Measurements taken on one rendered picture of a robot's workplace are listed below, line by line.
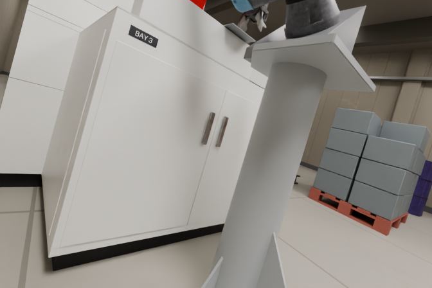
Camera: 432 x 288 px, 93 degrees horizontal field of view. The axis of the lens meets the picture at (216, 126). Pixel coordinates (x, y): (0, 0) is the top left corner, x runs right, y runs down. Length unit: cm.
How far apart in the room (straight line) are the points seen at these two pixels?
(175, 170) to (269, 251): 43
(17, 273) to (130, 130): 52
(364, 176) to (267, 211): 216
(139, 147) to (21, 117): 70
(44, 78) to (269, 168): 110
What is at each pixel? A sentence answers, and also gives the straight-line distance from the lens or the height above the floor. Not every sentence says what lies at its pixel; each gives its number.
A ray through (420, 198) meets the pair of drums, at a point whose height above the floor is 29.
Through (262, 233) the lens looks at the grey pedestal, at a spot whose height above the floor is 34.
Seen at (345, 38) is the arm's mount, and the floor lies 91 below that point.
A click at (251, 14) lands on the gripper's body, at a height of 111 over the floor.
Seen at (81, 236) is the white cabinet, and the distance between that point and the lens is 83.
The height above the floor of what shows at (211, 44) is 87.
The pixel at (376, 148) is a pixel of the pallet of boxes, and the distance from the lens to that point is 271.
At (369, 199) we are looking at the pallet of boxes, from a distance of 271.
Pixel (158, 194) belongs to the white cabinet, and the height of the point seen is 26.
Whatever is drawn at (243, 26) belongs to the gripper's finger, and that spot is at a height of 108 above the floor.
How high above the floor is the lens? 59
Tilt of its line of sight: 2 degrees down
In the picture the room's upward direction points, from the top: 16 degrees clockwise
